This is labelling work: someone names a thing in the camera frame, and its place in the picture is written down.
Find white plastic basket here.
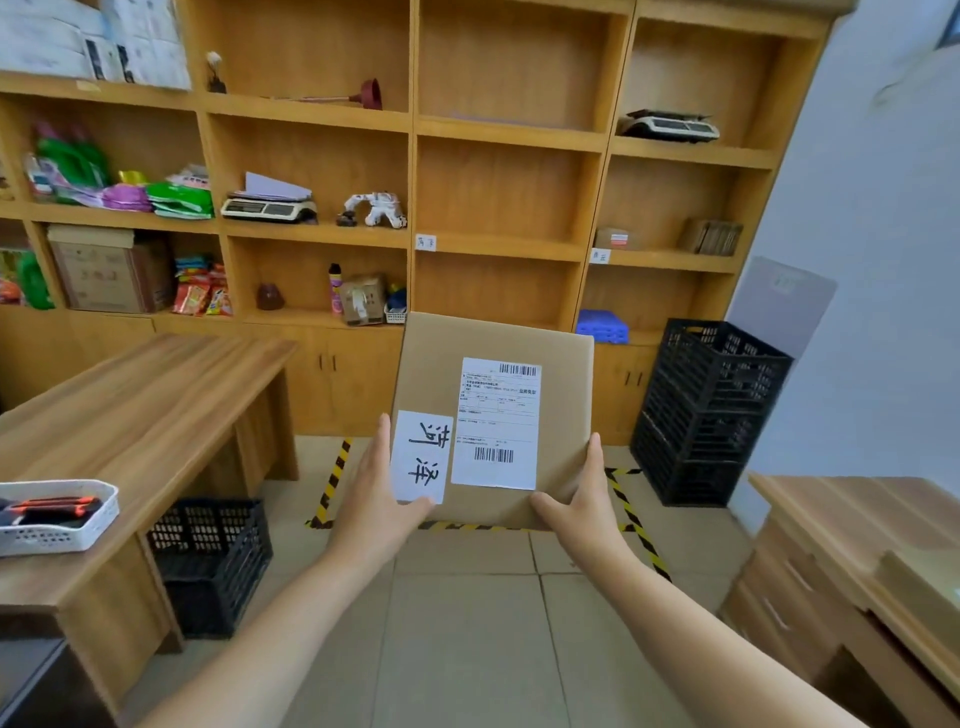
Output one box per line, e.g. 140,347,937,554
0,479,121,559

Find purple packet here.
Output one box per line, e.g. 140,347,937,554
101,170,154,213

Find flat labelled cardboard parcel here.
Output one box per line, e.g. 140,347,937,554
872,545,960,655

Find crumpled taped small carton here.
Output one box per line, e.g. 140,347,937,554
341,275,389,327

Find person's left hand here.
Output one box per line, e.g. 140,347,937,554
326,414,436,575

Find pile of red snack packets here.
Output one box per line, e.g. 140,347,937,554
172,256,234,318

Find open cardboard carton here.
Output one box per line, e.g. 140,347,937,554
47,224,175,315

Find wooden shelf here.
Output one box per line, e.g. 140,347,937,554
0,0,856,449

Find grey board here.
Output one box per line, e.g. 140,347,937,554
725,257,838,361

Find red plunger wooden handle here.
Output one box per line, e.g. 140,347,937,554
273,78,384,112

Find green detergent bottle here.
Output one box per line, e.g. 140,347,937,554
33,123,112,193

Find grey electronic scale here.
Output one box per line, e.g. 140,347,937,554
219,196,319,225
618,109,721,144

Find green snack packets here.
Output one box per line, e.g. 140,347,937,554
0,247,56,311

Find person's right forearm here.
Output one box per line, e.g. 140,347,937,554
588,554,868,728

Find folded white paper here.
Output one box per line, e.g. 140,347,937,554
243,172,313,202

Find light wooden desk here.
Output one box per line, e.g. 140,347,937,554
718,472,960,728
0,333,301,723

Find green packet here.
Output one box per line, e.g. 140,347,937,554
146,183,215,220

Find white robot toy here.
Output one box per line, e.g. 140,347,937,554
335,192,409,230

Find person's right hand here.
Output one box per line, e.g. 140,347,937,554
530,433,639,579

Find person's left forearm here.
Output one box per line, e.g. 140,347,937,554
138,551,395,728

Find stack of cartons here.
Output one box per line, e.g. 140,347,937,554
678,218,744,258

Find orange black utility knife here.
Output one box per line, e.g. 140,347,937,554
0,494,104,528

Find stack of white boxes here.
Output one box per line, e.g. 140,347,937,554
0,0,193,92

